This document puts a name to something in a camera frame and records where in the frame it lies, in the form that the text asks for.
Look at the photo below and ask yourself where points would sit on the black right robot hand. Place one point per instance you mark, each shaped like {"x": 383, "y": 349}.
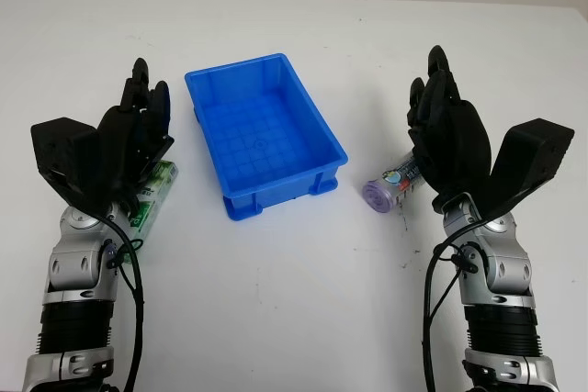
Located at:
{"x": 455, "y": 144}

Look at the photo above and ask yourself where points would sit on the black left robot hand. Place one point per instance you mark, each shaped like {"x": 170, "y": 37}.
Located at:
{"x": 117, "y": 144}

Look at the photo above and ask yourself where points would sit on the green carton box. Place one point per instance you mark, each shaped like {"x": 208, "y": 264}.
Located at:
{"x": 151, "y": 208}

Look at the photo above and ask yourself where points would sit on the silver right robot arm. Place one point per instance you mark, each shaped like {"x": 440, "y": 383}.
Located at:
{"x": 500, "y": 272}

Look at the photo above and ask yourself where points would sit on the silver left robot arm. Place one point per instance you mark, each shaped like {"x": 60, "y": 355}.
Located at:
{"x": 75, "y": 268}

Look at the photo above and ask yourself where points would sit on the blue plastic tray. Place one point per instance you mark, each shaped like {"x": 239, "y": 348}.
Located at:
{"x": 266, "y": 144}

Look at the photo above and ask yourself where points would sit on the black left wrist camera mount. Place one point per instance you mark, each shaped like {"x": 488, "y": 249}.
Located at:
{"x": 59, "y": 153}

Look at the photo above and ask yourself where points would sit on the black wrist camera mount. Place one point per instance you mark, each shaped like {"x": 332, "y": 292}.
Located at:
{"x": 528, "y": 158}
{"x": 59, "y": 153}

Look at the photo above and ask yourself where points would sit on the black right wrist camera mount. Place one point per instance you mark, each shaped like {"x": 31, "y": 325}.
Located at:
{"x": 528, "y": 158}

